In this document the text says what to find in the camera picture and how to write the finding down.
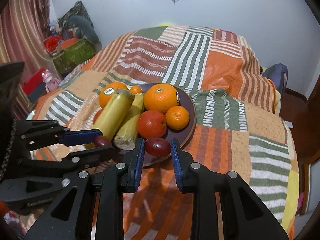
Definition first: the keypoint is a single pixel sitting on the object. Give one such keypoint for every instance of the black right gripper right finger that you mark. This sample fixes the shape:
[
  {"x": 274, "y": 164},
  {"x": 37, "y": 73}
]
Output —
[{"x": 244, "y": 215}]

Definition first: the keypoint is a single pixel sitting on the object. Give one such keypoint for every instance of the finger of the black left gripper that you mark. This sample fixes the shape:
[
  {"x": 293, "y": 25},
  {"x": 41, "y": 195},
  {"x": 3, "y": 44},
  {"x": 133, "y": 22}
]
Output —
[
  {"x": 33, "y": 135},
  {"x": 73, "y": 162}
]

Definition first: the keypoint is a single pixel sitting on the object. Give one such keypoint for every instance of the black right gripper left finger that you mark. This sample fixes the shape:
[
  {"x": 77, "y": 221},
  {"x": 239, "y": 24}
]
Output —
[{"x": 92, "y": 201}]

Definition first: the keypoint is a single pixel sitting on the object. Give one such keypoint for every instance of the dark red plum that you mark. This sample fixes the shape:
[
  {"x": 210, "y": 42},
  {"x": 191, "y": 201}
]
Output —
[
  {"x": 157, "y": 147},
  {"x": 101, "y": 141}
]

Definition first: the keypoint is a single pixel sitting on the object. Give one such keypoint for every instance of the yellow sugarcane piece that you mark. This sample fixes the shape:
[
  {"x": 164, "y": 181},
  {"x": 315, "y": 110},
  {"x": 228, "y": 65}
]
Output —
[
  {"x": 127, "y": 133},
  {"x": 114, "y": 113}
]

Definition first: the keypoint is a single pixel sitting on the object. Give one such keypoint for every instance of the large orange with sticker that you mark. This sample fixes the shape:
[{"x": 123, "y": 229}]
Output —
[{"x": 108, "y": 91}]

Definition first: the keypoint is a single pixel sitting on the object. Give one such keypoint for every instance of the red tomato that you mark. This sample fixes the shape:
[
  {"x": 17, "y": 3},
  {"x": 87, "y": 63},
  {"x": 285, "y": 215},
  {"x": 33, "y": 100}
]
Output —
[{"x": 151, "y": 124}]

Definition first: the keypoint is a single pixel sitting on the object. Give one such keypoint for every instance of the red box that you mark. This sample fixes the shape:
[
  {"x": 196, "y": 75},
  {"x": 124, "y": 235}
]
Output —
[{"x": 35, "y": 87}]

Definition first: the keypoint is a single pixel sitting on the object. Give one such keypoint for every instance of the pink toy figure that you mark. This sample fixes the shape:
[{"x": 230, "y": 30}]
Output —
[{"x": 51, "y": 82}]

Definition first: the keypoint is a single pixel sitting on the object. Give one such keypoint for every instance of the red orange fruit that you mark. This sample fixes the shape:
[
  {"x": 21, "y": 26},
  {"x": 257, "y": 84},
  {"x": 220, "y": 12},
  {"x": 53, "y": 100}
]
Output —
[{"x": 97, "y": 115}]

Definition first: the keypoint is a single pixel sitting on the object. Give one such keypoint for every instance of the green cardboard box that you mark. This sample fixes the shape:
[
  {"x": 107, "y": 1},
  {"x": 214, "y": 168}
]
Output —
[{"x": 66, "y": 60}]

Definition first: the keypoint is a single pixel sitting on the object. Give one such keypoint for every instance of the patchwork striped bedspread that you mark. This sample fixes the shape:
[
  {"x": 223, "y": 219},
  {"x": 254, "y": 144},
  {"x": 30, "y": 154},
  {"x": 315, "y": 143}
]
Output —
[{"x": 238, "y": 126}]

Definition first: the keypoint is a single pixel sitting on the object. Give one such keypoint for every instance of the small mandarin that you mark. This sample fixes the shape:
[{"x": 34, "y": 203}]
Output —
[
  {"x": 177, "y": 118},
  {"x": 135, "y": 90}
]

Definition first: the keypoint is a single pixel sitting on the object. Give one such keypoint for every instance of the striped pink curtain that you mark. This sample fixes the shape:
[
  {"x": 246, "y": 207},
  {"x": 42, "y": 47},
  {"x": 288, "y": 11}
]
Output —
[{"x": 24, "y": 27}]

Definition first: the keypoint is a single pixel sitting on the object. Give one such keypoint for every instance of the dark purple plate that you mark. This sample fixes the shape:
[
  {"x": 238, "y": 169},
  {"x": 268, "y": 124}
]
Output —
[{"x": 182, "y": 136}]

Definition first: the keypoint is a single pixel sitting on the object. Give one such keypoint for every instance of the yellow pillow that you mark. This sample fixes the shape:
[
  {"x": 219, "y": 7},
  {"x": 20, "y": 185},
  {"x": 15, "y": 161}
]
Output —
[{"x": 164, "y": 25}]

